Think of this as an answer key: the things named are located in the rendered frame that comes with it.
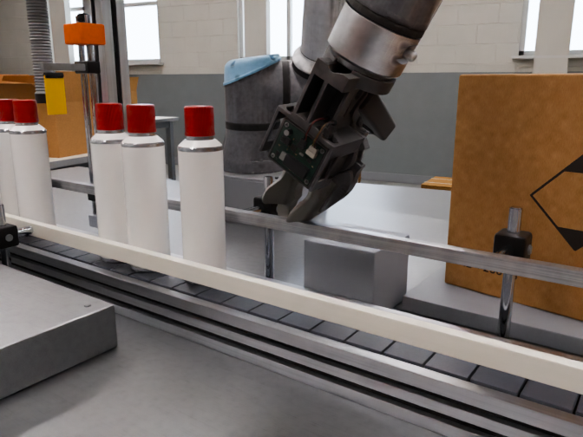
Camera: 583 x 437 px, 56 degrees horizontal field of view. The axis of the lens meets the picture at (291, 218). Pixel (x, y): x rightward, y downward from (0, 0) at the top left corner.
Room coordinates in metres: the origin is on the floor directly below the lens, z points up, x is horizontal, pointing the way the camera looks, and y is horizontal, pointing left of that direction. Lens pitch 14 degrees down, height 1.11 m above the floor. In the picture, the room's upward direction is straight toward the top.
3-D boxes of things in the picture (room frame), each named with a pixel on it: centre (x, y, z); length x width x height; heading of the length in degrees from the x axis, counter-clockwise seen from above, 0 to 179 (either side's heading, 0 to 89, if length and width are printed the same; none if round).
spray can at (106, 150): (0.71, 0.23, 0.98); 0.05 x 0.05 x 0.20
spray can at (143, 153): (0.67, 0.18, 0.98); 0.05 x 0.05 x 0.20
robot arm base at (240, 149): (1.18, 0.08, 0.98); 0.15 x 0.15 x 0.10
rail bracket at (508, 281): (0.50, -0.20, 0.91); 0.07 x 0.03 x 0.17; 144
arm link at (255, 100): (1.17, 0.07, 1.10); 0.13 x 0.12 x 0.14; 94
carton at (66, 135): (2.64, 1.15, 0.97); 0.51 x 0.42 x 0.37; 159
